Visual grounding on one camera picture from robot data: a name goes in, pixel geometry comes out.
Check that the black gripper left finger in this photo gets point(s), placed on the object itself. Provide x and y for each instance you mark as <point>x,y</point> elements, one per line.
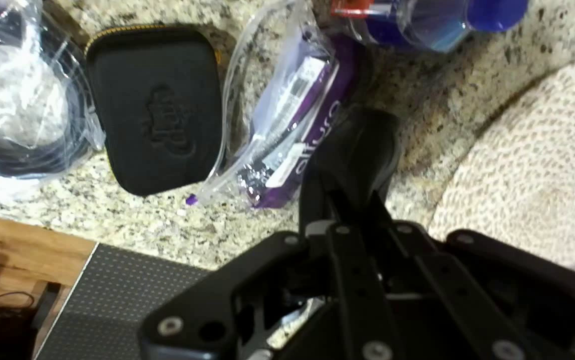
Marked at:
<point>220,292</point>

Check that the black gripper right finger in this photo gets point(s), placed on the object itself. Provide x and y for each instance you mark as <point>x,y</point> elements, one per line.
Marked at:
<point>533,312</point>

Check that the black rubber pump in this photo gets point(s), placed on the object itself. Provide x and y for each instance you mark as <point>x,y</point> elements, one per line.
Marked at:
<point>359,153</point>

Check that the clear zip plastic bag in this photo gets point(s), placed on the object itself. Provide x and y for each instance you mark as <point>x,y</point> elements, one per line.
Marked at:
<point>267,113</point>

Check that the grey perforated robot platform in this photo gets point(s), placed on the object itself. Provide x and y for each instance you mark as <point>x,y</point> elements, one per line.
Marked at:
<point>113,301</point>

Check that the round woven placemat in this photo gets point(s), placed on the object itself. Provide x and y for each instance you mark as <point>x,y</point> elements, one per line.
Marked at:
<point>539,166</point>

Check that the black zip case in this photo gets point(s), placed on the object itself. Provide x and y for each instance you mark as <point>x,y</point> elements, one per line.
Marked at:
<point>154,113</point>

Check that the purple packaging card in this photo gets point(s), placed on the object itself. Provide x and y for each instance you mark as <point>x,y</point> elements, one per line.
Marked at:
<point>308,120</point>

